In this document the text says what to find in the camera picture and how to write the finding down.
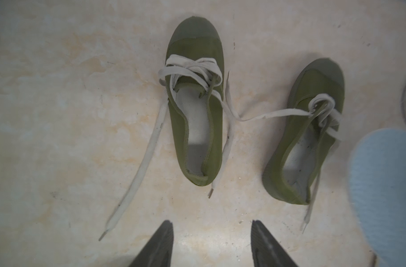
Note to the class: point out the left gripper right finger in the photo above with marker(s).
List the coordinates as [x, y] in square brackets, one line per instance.
[266, 251]

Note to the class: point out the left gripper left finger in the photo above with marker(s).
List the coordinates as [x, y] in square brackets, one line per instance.
[158, 250]

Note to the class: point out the olive green shoe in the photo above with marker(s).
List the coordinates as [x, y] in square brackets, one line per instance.
[196, 101]
[313, 114]

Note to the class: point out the grey blue insole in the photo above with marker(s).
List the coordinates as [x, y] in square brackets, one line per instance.
[377, 187]

